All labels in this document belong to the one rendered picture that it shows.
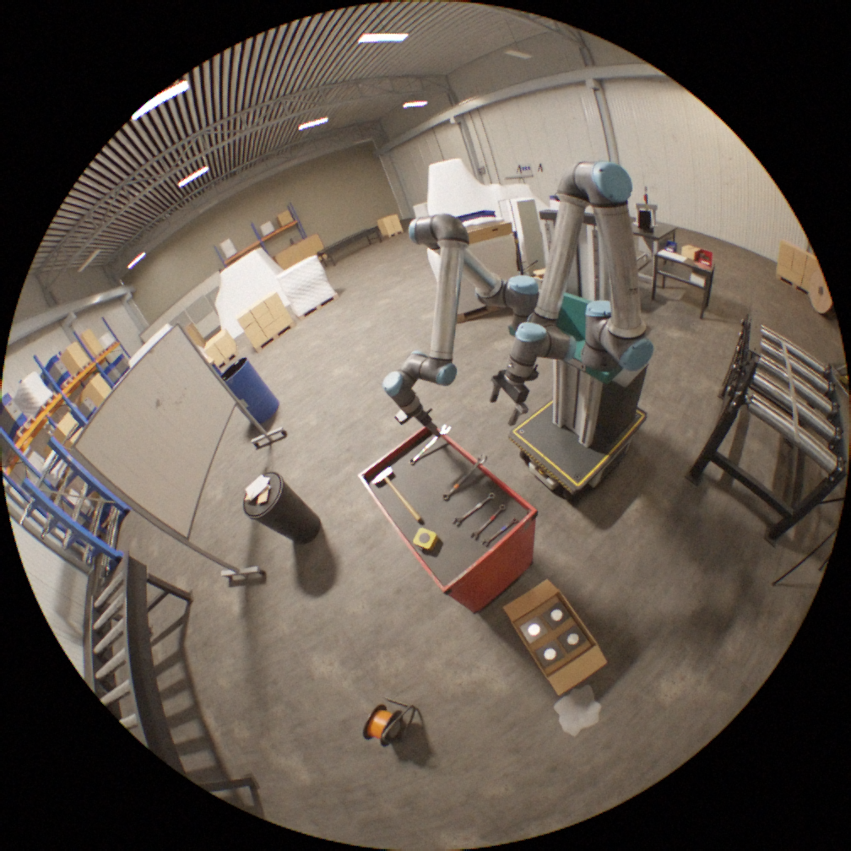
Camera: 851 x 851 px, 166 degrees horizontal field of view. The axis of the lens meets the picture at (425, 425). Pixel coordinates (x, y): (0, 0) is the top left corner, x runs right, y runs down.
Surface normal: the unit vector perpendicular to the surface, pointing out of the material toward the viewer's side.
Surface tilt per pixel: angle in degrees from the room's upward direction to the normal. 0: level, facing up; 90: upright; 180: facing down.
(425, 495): 0
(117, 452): 90
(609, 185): 83
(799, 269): 90
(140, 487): 90
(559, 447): 0
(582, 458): 0
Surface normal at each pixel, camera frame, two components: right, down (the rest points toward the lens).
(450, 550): -0.29, -0.66
